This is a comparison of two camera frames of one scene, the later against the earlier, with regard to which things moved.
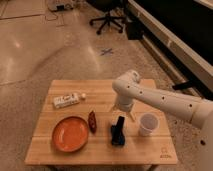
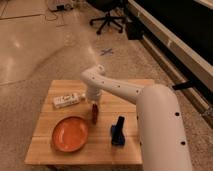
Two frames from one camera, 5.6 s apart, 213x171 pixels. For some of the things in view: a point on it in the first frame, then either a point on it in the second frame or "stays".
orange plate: (69, 134) stays
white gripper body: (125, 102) -> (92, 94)
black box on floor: (134, 30) stays
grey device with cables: (59, 7) stays
